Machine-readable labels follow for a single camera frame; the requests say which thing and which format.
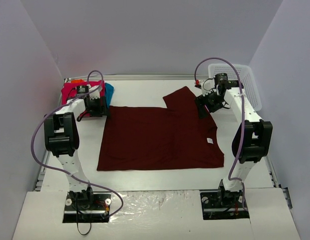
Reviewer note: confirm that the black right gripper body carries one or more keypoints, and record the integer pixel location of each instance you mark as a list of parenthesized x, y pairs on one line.
[(203, 104)]

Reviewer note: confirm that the white plastic laundry basket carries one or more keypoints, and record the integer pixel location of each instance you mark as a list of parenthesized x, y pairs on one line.
[(246, 77)]

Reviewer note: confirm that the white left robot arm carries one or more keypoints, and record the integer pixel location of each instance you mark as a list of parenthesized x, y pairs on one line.
[(62, 137)]

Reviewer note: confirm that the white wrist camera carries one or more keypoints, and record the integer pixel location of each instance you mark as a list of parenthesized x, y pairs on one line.
[(96, 92), (206, 86)]

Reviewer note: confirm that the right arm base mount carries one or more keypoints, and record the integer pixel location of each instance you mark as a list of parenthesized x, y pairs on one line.
[(219, 205)]

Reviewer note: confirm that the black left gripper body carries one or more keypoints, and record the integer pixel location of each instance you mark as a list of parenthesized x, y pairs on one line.
[(97, 110)]

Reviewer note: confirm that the orange folded t shirt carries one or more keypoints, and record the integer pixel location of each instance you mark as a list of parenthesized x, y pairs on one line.
[(77, 81)]

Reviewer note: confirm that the blue folded t shirt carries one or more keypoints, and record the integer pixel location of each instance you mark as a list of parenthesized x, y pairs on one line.
[(109, 91)]

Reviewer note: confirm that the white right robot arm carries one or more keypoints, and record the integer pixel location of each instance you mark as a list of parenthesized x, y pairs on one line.
[(252, 139)]

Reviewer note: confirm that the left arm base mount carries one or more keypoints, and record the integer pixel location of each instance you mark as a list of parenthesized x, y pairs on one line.
[(96, 211)]

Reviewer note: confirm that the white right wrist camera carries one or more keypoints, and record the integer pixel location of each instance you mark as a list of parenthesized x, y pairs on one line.
[(206, 86)]

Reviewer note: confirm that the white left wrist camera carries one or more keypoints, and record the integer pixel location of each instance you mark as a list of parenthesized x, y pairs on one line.
[(96, 92)]

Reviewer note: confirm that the dark red t shirt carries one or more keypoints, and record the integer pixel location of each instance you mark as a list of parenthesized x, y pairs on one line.
[(156, 138)]

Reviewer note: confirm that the pink folded t shirt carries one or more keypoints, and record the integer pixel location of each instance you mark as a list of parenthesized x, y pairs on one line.
[(70, 91)]

